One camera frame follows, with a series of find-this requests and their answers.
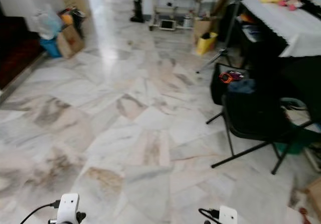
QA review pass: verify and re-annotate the blue bin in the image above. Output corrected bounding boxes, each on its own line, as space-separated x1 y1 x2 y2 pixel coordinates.
40 37 63 59

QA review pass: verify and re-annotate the brown paper bag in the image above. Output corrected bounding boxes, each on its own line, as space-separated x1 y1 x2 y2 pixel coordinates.
56 25 86 59

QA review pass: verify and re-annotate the dark red sofa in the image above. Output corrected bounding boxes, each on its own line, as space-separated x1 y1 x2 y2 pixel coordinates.
0 13 45 90

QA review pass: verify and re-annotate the clear plastic bag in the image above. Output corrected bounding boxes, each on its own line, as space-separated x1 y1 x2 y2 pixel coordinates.
33 4 65 40

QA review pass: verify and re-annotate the orange black gadget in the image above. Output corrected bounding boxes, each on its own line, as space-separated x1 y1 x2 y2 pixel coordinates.
219 70 246 84

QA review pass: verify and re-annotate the dark blue cloth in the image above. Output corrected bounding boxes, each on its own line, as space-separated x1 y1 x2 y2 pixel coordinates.
227 78 256 94

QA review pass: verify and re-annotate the small white framed screen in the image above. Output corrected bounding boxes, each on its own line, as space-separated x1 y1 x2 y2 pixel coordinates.
159 19 177 31

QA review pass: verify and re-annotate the yellow bag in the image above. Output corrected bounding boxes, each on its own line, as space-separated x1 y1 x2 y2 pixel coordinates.
196 32 219 55

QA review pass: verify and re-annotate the black upright vacuum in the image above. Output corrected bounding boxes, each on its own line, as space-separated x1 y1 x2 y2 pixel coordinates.
129 0 145 24

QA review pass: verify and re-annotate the black tripod stand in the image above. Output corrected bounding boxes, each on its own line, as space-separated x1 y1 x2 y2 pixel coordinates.
197 0 244 75

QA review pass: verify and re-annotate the green plastic basin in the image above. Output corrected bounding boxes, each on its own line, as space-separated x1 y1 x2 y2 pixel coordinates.
273 97 321 155

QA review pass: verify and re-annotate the cardboard box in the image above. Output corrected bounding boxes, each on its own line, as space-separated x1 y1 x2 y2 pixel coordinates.
192 17 214 43

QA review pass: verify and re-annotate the white cloth covered table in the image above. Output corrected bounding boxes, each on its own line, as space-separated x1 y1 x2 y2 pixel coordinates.
235 0 321 58

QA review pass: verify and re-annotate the pink plush toy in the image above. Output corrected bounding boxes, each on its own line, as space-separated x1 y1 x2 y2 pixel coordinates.
283 0 306 11

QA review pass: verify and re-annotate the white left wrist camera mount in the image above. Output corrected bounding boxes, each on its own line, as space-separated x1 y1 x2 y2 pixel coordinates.
56 193 80 224

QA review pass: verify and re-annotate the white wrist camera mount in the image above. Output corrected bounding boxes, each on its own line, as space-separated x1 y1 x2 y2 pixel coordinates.
218 205 238 224
56 193 80 224

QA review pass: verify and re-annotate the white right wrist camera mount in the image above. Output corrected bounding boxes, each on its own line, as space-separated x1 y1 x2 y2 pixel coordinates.
218 205 238 224

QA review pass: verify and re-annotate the metal wire rack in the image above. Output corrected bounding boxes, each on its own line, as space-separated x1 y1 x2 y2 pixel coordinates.
149 0 196 32

